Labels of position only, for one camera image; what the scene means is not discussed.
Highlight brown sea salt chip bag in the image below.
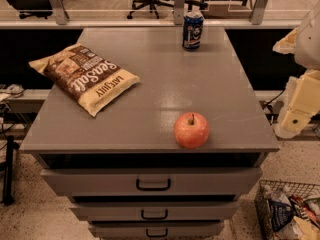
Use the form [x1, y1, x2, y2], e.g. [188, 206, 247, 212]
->
[29, 43, 140, 117]

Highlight blue soda can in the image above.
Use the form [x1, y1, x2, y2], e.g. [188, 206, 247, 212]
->
[182, 11, 204, 50]

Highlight bottom grey drawer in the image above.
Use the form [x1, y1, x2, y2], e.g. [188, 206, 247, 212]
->
[88, 221, 224, 238]

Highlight blue snack bag in basket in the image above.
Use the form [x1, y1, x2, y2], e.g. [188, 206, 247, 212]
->
[269, 190, 294, 232]

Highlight red snack bag in basket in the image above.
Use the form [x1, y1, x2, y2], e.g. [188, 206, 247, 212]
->
[289, 195, 320, 226]

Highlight red apple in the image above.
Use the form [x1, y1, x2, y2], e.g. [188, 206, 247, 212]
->
[173, 112, 210, 149]

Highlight yellow snack bag in basket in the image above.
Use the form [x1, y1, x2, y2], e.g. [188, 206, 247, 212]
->
[276, 216, 320, 240]

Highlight grey drawer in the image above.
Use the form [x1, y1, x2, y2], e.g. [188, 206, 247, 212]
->
[88, 221, 224, 238]
[41, 167, 262, 196]
[71, 202, 239, 222]

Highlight top grey drawer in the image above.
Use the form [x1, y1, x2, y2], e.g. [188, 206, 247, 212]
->
[41, 167, 262, 196]

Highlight black stand left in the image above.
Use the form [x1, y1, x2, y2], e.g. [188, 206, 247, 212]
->
[2, 135, 19, 206]

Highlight black office chair centre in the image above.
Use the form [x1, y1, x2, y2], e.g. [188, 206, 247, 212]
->
[127, 0, 208, 24]

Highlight middle grey drawer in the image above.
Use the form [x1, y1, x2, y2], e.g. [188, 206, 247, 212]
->
[71, 202, 239, 222]

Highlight grey drawer cabinet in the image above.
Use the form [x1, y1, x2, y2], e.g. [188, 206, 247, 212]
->
[19, 26, 281, 240]

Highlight wire basket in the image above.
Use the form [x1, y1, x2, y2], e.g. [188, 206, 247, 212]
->
[255, 180, 320, 240]

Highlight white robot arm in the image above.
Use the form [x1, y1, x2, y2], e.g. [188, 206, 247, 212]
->
[273, 1, 320, 139]

